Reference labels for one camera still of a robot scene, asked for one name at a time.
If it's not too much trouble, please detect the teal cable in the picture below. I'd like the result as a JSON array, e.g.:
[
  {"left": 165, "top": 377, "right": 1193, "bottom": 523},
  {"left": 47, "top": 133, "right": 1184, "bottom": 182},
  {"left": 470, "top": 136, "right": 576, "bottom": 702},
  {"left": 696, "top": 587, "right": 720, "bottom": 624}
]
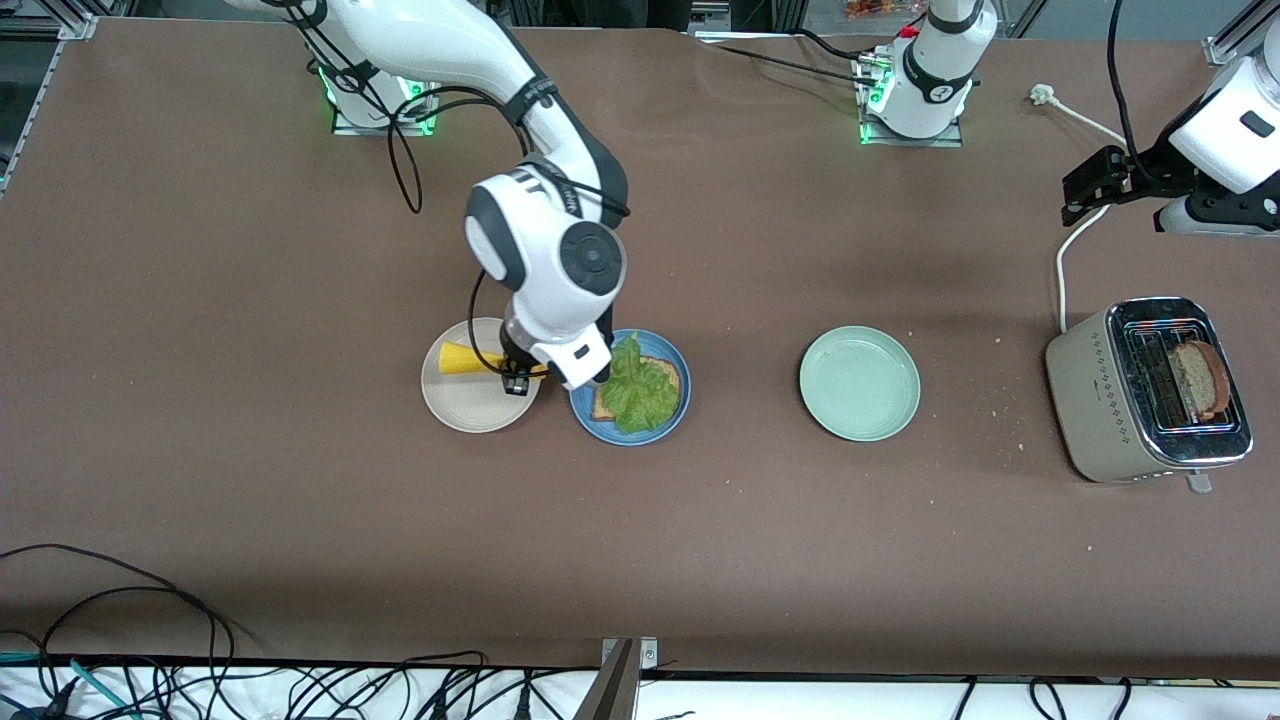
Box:
[{"left": 0, "top": 650, "right": 136, "bottom": 719}]

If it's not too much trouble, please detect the black loose cable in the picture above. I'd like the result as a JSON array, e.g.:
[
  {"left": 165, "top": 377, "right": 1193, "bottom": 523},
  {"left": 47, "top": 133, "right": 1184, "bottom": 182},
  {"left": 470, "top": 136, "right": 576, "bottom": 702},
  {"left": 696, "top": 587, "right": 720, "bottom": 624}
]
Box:
[
  {"left": 0, "top": 543, "right": 237, "bottom": 663},
  {"left": 40, "top": 587, "right": 218, "bottom": 666}
]

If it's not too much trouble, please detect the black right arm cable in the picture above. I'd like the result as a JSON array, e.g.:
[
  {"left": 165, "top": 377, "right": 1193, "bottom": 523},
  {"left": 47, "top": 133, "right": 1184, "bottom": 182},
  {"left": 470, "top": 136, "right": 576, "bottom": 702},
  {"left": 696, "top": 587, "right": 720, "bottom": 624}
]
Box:
[
  {"left": 467, "top": 268, "right": 513, "bottom": 379},
  {"left": 388, "top": 85, "right": 521, "bottom": 216}
]

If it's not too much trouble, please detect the black base supply cable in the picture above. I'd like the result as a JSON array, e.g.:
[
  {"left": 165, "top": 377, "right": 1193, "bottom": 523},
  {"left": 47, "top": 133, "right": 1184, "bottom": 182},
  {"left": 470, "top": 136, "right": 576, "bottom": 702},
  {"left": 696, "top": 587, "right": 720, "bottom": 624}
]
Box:
[{"left": 715, "top": 28, "right": 881, "bottom": 89}]

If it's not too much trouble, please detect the yellow mustard squeeze bottle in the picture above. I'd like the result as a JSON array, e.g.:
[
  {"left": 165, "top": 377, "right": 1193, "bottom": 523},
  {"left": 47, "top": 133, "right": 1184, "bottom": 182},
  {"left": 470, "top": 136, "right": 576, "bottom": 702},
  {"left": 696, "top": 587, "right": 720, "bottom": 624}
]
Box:
[{"left": 438, "top": 341, "right": 549, "bottom": 382}]

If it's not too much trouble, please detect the blue round plate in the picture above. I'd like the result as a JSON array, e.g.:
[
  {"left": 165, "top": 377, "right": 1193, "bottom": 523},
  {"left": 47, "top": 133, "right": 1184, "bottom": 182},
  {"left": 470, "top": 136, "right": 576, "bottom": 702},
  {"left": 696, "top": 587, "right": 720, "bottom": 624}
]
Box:
[{"left": 568, "top": 328, "right": 693, "bottom": 447}]

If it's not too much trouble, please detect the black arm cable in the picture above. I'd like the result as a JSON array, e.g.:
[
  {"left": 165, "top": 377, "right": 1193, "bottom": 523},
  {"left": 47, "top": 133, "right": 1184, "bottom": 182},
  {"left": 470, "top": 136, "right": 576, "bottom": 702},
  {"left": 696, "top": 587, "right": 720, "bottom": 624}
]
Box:
[
  {"left": 388, "top": 85, "right": 521, "bottom": 216},
  {"left": 467, "top": 268, "right": 513, "bottom": 379},
  {"left": 1108, "top": 0, "right": 1148, "bottom": 179}
]

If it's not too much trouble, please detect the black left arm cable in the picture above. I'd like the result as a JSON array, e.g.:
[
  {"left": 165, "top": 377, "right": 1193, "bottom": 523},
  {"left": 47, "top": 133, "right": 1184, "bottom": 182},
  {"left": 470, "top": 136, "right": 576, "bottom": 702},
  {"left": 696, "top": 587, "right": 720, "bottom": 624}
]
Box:
[{"left": 1108, "top": 0, "right": 1148, "bottom": 179}]

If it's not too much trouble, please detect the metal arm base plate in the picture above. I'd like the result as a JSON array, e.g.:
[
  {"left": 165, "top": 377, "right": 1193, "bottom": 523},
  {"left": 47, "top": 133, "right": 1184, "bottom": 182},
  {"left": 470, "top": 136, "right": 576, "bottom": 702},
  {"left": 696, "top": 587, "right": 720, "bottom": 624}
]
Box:
[
  {"left": 330, "top": 42, "right": 447, "bottom": 137},
  {"left": 855, "top": 55, "right": 964, "bottom": 148}
]

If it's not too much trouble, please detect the beige round plate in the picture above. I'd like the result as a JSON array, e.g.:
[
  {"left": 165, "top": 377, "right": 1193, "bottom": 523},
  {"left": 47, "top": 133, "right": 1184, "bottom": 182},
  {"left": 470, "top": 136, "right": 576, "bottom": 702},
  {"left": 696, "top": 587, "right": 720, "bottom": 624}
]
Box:
[{"left": 420, "top": 317, "right": 543, "bottom": 434}]

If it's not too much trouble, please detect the white toaster power cable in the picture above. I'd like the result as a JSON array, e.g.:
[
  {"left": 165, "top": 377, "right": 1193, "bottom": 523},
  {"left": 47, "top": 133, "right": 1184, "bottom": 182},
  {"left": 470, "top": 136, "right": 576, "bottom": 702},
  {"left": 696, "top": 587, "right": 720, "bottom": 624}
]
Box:
[{"left": 1030, "top": 85, "right": 1129, "bottom": 334}]

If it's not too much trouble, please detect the beige chrome toaster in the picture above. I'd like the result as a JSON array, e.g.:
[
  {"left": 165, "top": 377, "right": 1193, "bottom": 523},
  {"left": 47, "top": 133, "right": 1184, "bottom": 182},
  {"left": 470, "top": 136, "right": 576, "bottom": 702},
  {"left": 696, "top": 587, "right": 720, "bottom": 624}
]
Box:
[{"left": 1045, "top": 296, "right": 1254, "bottom": 494}]

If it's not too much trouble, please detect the green lettuce leaf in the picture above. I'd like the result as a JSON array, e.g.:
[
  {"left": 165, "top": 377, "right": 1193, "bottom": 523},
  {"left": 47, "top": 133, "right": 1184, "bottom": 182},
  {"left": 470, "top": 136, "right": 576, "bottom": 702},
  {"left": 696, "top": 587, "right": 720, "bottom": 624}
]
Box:
[{"left": 598, "top": 332, "right": 683, "bottom": 436}]

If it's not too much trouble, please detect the grey aluminium profile bar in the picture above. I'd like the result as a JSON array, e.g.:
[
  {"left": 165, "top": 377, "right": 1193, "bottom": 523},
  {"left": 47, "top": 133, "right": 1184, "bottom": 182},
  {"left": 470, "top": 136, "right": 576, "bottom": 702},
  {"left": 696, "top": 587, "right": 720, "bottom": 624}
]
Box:
[{"left": 572, "top": 640, "right": 641, "bottom": 720}]

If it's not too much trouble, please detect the aluminium frame rail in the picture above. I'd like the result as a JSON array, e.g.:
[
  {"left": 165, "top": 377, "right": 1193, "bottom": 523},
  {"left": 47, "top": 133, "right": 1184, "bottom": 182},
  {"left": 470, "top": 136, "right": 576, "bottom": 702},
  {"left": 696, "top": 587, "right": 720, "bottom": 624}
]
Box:
[
  {"left": 0, "top": 0, "right": 101, "bottom": 41},
  {"left": 1205, "top": 0, "right": 1280, "bottom": 67},
  {"left": 0, "top": 40, "right": 65, "bottom": 196}
]

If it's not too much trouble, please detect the brown bread slice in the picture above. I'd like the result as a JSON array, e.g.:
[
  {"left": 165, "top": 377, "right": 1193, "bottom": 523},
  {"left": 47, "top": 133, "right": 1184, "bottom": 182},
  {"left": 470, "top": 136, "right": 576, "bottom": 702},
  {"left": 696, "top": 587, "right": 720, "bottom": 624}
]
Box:
[
  {"left": 591, "top": 352, "right": 684, "bottom": 423},
  {"left": 1168, "top": 340, "right": 1233, "bottom": 421}
]

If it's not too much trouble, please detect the light green round plate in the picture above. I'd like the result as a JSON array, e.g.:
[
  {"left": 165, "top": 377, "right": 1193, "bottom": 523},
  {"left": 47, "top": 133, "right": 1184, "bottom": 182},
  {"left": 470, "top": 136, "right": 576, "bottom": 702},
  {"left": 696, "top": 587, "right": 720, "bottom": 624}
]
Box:
[{"left": 798, "top": 325, "right": 922, "bottom": 443}]

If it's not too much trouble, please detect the metal corner bracket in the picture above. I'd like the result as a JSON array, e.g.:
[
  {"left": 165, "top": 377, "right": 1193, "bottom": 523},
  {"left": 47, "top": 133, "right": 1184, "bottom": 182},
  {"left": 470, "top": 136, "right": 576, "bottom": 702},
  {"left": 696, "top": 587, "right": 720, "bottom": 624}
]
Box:
[{"left": 601, "top": 637, "right": 659, "bottom": 669}]

